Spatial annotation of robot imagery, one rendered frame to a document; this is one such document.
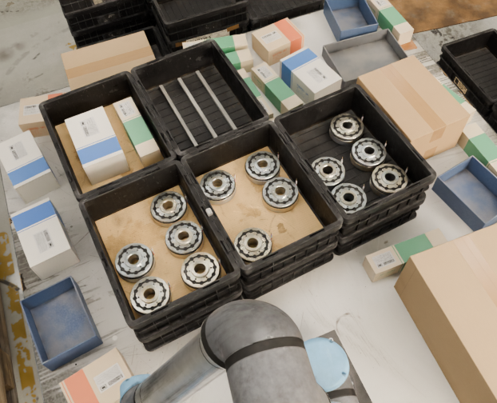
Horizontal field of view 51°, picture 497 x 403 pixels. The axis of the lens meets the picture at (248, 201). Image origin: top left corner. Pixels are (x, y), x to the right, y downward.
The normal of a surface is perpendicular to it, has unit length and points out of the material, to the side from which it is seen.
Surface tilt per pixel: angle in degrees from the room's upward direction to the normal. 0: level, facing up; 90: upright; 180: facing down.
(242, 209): 0
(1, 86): 0
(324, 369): 9
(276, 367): 7
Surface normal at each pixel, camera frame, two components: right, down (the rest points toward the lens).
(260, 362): -0.25, -0.49
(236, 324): -0.59, -0.60
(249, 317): -0.27, -0.78
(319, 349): -0.09, -0.65
